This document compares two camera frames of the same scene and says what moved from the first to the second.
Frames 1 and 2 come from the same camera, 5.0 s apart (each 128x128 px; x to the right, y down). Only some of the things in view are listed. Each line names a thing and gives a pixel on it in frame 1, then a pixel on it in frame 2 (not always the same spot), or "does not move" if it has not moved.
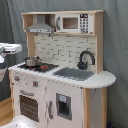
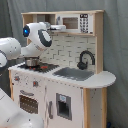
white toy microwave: (75, 23) does not move
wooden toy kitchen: (62, 82) does not move
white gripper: (10, 48) to (57, 27)
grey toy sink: (73, 73) does not move
